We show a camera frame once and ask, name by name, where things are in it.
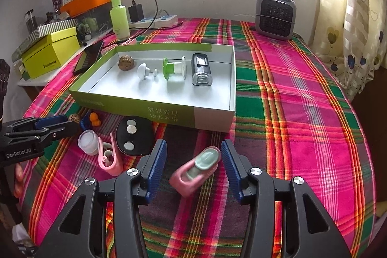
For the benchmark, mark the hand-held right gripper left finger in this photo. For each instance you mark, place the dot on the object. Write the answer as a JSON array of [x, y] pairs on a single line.
[[155, 173]]

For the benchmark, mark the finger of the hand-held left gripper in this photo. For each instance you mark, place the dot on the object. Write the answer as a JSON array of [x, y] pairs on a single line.
[[48, 122], [60, 131]]

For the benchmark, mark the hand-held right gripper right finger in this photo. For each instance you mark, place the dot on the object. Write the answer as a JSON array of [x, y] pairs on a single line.
[[232, 173]]

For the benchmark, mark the brown walnut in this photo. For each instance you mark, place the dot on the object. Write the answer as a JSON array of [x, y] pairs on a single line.
[[126, 63], [74, 118]]

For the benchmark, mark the small clear white jar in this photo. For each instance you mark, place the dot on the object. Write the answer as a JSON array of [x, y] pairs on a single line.
[[87, 141]]

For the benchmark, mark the pink clip with green pad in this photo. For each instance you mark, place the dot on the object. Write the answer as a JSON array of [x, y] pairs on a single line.
[[193, 176]]

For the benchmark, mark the black oval key fob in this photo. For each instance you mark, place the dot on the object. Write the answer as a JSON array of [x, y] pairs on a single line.
[[140, 137]]

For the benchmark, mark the pink clip with white wheel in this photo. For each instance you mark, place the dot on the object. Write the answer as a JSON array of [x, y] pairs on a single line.
[[112, 165]]

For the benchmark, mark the green white cardboard box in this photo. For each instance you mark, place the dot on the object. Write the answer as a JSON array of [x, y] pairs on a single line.
[[136, 91]]

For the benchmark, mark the white mushroom-shaped knob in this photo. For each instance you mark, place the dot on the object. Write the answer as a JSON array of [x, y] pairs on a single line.
[[142, 71]]

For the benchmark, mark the green white spool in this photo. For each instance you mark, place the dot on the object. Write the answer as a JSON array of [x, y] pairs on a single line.
[[174, 68]]

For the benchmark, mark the black bike light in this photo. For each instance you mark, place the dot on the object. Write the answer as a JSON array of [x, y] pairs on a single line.
[[202, 70]]

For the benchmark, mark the person's left hand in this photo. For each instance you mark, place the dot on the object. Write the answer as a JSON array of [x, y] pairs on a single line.
[[18, 176]]

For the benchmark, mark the green packet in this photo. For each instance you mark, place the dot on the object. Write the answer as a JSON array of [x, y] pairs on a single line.
[[25, 72]]

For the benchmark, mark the black speaker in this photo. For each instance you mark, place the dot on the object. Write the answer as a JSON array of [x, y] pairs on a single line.
[[3, 88]]

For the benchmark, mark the yellow-green shoe box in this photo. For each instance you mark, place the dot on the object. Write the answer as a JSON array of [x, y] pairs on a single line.
[[51, 55]]

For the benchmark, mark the black smartphone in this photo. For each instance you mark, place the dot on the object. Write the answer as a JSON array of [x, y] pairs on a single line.
[[89, 58]]

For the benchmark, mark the pink green plaid tablecloth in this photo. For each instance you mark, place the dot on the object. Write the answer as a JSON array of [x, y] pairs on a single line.
[[302, 125]]

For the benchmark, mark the green white striped box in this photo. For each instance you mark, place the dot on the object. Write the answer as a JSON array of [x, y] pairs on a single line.
[[54, 25]]

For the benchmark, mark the dark-lidded glass jar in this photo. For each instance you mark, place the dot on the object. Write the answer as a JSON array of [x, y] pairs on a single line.
[[30, 22]]

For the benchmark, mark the green plush toy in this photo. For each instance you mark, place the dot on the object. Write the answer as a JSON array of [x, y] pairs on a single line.
[[87, 26]]

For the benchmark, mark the green lotion bottle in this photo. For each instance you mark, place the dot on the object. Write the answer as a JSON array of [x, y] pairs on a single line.
[[119, 19]]

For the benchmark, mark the white power strip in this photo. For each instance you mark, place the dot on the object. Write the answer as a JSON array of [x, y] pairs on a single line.
[[163, 19]]

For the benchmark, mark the grey space heater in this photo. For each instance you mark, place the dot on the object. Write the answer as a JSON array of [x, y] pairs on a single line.
[[275, 16]]

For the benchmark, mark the patterned cream curtain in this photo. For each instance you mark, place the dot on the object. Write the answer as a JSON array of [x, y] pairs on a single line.
[[356, 34]]

